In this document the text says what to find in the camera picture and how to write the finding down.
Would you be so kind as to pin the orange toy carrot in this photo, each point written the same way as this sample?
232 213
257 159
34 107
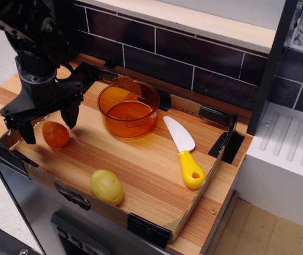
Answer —
55 134

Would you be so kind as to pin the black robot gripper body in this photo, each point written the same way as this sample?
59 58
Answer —
40 96

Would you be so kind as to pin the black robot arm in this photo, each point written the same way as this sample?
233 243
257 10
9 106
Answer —
33 33

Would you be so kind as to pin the grey oven front panel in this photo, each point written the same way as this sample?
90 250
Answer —
75 241

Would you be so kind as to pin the cardboard fence with black tape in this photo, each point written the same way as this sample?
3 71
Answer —
157 206

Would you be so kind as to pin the transparent orange plastic pot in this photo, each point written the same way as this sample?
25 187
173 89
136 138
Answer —
128 107

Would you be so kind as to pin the light wooden shelf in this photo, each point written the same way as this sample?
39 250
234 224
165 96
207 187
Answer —
198 23

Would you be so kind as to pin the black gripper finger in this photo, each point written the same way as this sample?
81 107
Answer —
26 131
69 112

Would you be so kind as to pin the toy knife yellow handle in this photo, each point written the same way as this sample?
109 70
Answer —
192 174

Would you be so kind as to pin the yellow toy potato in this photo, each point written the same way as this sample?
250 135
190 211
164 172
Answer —
106 186

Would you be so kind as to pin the white toy sink drainer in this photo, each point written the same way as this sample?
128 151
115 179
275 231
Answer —
271 176

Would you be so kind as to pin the dark vertical post right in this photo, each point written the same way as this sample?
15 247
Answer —
271 65

